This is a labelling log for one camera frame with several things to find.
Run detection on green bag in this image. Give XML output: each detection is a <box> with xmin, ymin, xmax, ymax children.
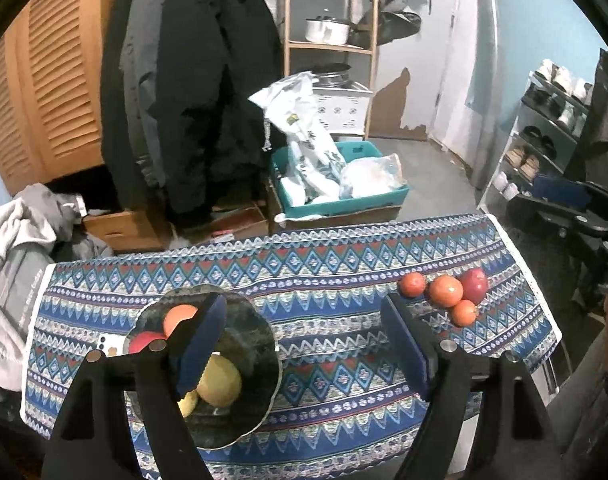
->
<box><xmin>356</xmin><ymin>0</ymin><xmax>423</xmax><ymax>46</ymax></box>

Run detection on grey jacket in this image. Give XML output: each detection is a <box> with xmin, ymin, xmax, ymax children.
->
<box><xmin>121</xmin><ymin>0</ymin><xmax>169</xmax><ymax>191</ymax></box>

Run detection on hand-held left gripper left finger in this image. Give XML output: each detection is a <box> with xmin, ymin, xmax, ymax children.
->
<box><xmin>41</xmin><ymin>294</ymin><xmax>228</xmax><ymax>480</ymax></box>

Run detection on wooden louvered wardrobe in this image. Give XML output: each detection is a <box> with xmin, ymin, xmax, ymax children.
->
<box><xmin>0</xmin><ymin>0</ymin><xmax>139</xmax><ymax>196</ymax></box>

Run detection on blue patterned tablecloth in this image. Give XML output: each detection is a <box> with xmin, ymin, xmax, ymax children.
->
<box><xmin>20</xmin><ymin>212</ymin><xmax>562</xmax><ymax>480</ymax></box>

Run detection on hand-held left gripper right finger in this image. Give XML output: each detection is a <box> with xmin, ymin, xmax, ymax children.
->
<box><xmin>381</xmin><ymin>294</ymin><xmax>565</xmax><ymax>480</ymax></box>

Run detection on dark grey garment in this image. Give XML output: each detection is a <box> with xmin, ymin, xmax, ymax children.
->
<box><xmin>48</xmin><ymin>185</ymin><xmax>114</xmax><ymax>261</ymax></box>

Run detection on steel pot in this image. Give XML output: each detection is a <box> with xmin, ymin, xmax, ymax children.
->
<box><xmin>314</xmin><ymin>62</ymin><xmax>352</xmax><ymax>88</ymax></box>

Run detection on wooden shelf rack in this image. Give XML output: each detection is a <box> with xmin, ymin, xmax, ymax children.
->
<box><xmin>281</xmin><ymin>0</ymin><xmax>382</xmax><ymax>141</ymax></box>

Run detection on grey printed garment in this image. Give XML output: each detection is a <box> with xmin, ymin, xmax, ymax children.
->
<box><xmin>0</xmin><ymin>245</ymin><xmax>54</xmax><ymax>331</ymax></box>

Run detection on wooden drawer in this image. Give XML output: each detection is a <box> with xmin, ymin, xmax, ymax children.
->
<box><xmin>82</xmin><ymin>208</ymin><xmax>172</xmax><ymax>253</ymax></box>

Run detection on red apple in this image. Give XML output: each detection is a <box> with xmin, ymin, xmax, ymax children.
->
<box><xmin>458</xmin><ymin>268</ymin><xmax>490</xmax><ymax>306</ymax></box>
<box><xmin>128</xmin><ymin>331</ymin><xmax>172</xmax><ymax>353</ymax></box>

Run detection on white rice bag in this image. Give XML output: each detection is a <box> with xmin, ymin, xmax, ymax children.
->
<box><xmin>248</xmin><ymin>71</ymin><xmax>347</xmax><ymax>206</ymax></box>

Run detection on orange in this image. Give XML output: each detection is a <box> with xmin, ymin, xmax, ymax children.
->
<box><xmin>428</xmin><ymin>275</ymin><xmax>465</xmax><ymax>308</ymax></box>
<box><xmin>163</xmin><ymin>305</ymin><xmax>199</xmax><ymax>338</ymax></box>

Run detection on flat cardboard box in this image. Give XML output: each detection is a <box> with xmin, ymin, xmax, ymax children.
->
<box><xmin>179</xmin><ymin>202</ymin><xmax>269</xmax><ymax>246</ymax></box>

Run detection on white phone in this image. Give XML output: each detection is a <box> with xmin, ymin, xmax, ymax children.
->
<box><xmin>98</xmin><ymin>334</ymin><xmax>127</xmax><ymax>357</ymax></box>

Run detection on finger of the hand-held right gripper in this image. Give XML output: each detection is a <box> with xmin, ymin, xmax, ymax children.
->
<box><xmin>505</xmin><ymin>194</ymin><xmax>608</xmax><ymax>243</ymax></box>
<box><xmin>531</xmin><ymin>174</ymin><xmax>608</xmax><ymax>211</ymax></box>

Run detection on black coat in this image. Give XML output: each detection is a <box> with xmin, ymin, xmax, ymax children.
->
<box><xmin>101</xmin><ymin>0</ymin><xmax>285</xmax><ymax>228</ymax></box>

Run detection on white door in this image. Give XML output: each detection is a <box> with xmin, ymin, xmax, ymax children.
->
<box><xmin>429</xmin><ymin>0</ymin><xmax>480</xmax><ymax>161</ymax></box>

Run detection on white plastic basket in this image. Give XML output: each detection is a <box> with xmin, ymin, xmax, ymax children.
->
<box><xmin>311</xmin><ymin>80</ymin><xmax>373</xmax><ymax>133</ymax></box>

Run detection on white pot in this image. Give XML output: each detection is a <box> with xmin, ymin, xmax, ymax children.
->
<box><xmin>305</xmin><ymin>16</ymin><xmax>355</xmax><ymax>43</ymax></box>

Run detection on light beige garment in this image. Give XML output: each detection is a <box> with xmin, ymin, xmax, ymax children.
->
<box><xmin>0</xmin><ymin>195</ymin><xmax>52</xmax><ymax>393</ymax></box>

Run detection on person's grey trousers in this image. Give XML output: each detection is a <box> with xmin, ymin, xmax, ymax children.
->
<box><xmin>549</xmin><ymin>330</ymin><xmax>608</xmax><ymax>480</ymax></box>

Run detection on small tangerine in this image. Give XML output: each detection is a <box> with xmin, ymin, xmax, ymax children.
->
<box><xmin>398</xmin><ymin>272</ymin><xmax>427</xmax><ymax>300</ymax></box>
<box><xmin>451</xmin><ymin>300</ymin><xmax>480</xmax><ymax>327</ymax></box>

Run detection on teal plastic crate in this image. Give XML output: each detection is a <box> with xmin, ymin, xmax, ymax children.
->
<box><xmin>270</xmin><ymin>141</ymin><xmax>411</xmax><ymax>221</ymax></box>

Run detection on shoe rack with shoes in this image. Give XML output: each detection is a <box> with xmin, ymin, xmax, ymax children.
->
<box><xmin>494</xmin><ymin>58</ymin><xmax>595</xmax><ymax>201</ymax></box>

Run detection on white plastic bag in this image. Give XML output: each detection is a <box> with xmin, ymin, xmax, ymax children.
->
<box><xmin>339</xmin><ymin>154</ymin><xmax>405</xmax><ymax>200</ymax></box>

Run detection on dark glass bowl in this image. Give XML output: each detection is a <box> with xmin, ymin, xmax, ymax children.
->
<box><xmin>122</xmin><ymin>284</ymin><xmax>283</xmax><ymax>450</ymax></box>

